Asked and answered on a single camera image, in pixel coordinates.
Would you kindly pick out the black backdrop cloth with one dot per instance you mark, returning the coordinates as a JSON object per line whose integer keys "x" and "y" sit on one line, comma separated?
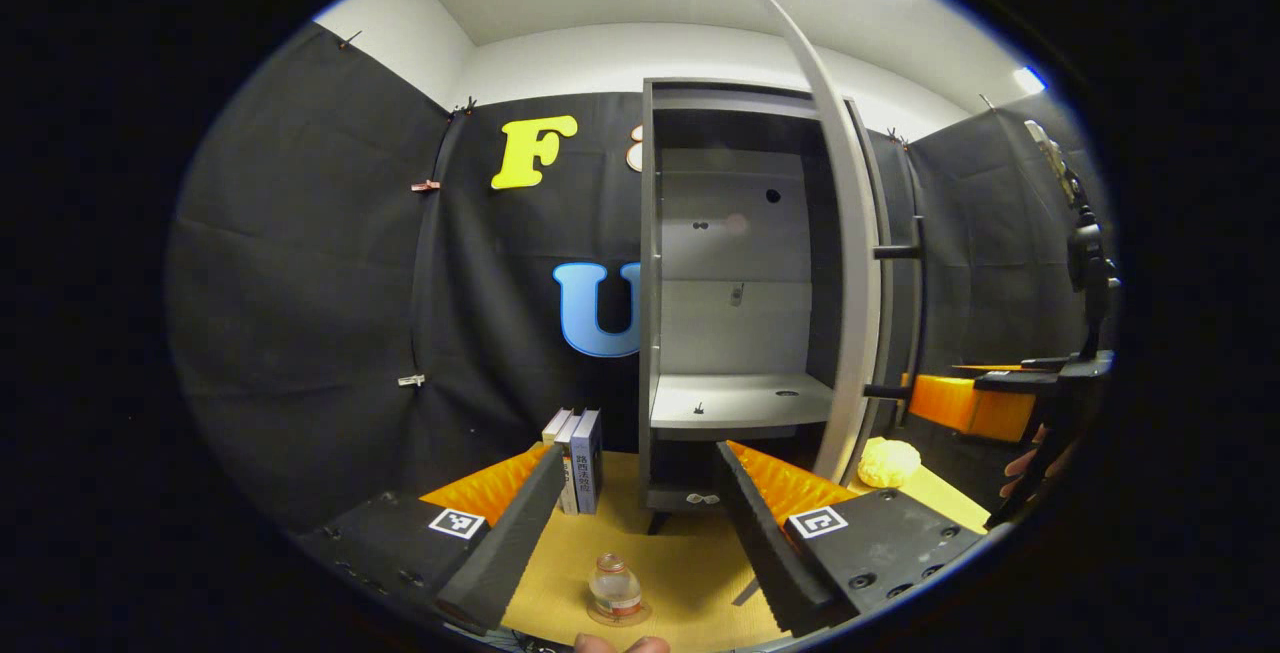
{"x": 300, "y": 283}

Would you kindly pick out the small ceiling light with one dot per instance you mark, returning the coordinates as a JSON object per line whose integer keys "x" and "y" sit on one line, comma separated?
{"x": 1029, "y": 79}

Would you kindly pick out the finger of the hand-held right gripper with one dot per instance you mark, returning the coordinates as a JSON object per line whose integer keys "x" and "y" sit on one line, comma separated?
{"x": 970, "y": 408}
{"x": 1010, "y": 365}

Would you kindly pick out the grey cabinet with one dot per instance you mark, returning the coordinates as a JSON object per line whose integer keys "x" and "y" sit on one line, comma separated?
{"x": 730, "y": 403}

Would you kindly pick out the clear plastic bottle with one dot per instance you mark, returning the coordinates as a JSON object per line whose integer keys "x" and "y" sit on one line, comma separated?
{"x": 615, "y": 588}

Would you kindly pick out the lavender book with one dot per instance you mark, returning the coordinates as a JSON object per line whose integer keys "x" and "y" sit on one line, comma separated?
{"x": 590, "y": 463}

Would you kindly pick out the round coaster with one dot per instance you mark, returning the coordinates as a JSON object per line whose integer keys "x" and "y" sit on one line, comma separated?
{"x": 620, "y": 621}

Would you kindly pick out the grey book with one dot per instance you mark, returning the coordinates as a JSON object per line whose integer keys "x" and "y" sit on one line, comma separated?
{"x": 570, "y": 473}

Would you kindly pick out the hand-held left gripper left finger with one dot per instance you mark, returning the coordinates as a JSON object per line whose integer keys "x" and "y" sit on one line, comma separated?
{"x": 515, "y": 533}

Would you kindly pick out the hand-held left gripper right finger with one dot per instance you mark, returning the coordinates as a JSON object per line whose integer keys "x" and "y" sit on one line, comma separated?
{"x": 750, "y": 533}

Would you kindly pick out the yellow sponge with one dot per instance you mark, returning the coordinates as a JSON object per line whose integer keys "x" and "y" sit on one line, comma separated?
{"x": 890, "y": 463}

